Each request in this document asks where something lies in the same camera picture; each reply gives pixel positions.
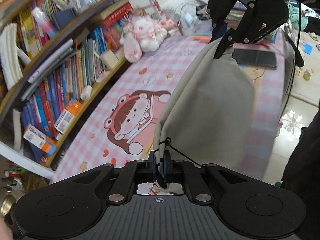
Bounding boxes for cream canvas tote bag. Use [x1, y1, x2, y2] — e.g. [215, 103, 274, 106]
[153, 38, 255, 188]

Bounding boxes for orange marker pen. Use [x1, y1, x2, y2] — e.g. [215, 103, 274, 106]
[193, 35, 211, 44]

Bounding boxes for white power adapter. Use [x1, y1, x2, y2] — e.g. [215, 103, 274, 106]
[170, 3, 198, 37]

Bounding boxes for black smartphone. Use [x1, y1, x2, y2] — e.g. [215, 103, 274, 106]
[232, 49, 277, 68]

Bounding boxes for pink white plush bunny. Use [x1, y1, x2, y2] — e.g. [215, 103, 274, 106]
[119, 15, 178, 63]

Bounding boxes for flat white orange box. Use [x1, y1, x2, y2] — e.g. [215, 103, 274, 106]
[54, 99, 82, 134]

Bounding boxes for white charger on shelf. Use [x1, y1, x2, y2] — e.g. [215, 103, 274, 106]
[80, 85, 93, 100]

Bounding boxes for beige pen holder box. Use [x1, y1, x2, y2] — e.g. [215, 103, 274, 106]
[99, 50, 119, 70]

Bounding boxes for tall white orange box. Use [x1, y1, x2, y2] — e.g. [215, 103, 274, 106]
[23, 124, 56, 155]

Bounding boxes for row of colourful books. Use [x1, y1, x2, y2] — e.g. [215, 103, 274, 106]
[19, 2, 133, 140]

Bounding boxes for brass bowl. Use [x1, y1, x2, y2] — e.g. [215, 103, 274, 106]
[1, 195, 16, 217]

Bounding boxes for white wooden bookshelf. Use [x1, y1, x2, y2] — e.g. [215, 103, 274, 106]
[0, 0, 156, 181]

